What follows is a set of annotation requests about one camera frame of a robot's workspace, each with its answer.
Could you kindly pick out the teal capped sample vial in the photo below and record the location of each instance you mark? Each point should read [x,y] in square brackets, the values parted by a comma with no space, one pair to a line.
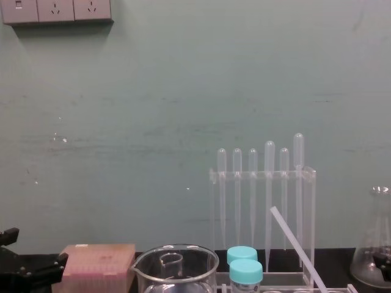
[242,253]
[246,271]

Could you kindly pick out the pink pipette tip box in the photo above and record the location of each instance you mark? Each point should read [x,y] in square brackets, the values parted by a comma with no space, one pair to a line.
[97,265]

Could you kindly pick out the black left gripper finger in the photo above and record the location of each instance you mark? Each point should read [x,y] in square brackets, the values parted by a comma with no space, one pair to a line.
[36,273]
[9,235]

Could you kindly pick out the clear acrylic pipette rack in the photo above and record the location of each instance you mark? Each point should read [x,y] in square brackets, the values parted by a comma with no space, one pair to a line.
[310,213]

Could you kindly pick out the clear glass stirring rod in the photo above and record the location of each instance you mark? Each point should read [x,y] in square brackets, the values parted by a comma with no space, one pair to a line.
[293,241]

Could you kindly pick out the small clear glass beaker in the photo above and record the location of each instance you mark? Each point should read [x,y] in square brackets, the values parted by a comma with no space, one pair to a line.
[171,267]

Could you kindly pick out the large clear glass beaker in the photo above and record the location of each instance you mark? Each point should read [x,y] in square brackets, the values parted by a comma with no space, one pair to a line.
[195,274]

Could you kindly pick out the clear glass conical flask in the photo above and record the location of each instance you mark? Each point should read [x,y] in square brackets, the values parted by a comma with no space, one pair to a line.
[374,232]

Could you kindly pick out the clear acrylic holder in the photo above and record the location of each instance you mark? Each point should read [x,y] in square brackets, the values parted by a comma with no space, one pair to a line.
[336,289]

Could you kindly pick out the grey wall socket panel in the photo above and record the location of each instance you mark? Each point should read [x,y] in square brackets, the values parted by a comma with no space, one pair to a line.
[55,10]

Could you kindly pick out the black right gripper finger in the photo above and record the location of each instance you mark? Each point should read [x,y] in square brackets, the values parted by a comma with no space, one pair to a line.
[383,262]

